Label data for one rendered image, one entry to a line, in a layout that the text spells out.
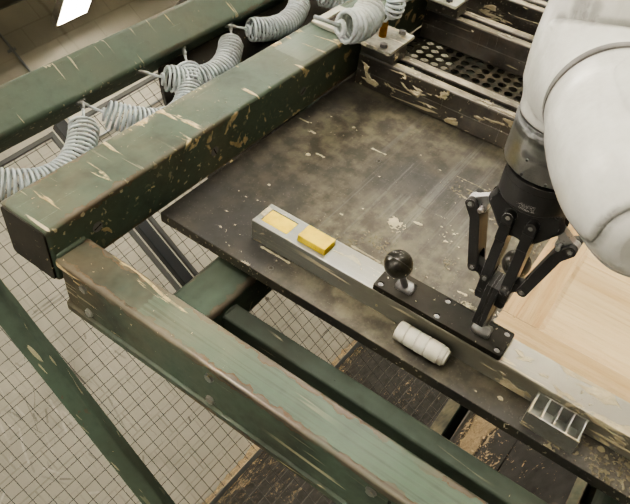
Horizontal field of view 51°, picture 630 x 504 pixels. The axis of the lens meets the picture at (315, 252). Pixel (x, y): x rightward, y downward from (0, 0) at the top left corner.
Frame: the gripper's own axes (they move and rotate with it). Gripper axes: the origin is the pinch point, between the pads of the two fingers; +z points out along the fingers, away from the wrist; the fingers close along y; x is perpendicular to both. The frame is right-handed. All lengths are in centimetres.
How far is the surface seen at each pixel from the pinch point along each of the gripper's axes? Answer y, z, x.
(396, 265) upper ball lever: -11.7, 0.3, -2.2
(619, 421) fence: 19.9, 11.6, 3.3
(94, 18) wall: -458, 233, 302
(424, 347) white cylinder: -5.3, 13.1, -1.1
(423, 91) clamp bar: -35, 11, 52
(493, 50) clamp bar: -33, 12, 81
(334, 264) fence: -22.8, 11.5, 2.4
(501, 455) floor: 14, 227, 134
